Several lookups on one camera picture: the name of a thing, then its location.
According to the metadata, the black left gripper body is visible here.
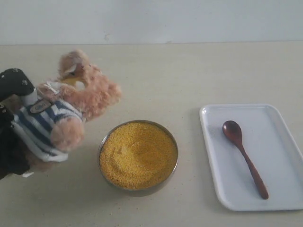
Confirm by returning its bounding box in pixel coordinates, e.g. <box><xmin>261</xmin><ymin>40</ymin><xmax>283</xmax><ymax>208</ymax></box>
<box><xmin>0</xmin><ymin>102</ymin><xmax>30</xmax><ymax>179</ymax></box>

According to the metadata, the plush teddy bear striped shirt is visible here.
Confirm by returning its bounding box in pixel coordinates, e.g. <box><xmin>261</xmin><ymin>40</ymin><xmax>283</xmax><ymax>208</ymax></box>
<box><xmin>1</xmin><ymin>50</ymin><xmax>122</xmax><ymax>173</ymax></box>

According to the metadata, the dark red wooden spoon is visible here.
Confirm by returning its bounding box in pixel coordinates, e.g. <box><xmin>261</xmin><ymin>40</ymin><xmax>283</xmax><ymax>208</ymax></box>
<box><xmin>222</xmin><ymin>120</ymin><xmax>269</xmax><ymax>200</ymax></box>

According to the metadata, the round metal bowl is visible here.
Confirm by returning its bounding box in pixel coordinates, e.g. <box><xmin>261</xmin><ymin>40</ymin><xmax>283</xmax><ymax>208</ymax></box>
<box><xmin>97</xmin><ymin>120</ymin><xmax>178</xmax><ymax>197</ymax></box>

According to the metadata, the white rectangular plastic tray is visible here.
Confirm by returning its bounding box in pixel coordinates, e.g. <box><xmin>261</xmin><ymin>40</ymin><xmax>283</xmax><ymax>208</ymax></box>
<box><xmin>199</xmin><ymin>104</ymin><xmax>303</xmax><ymax>211</ymax></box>

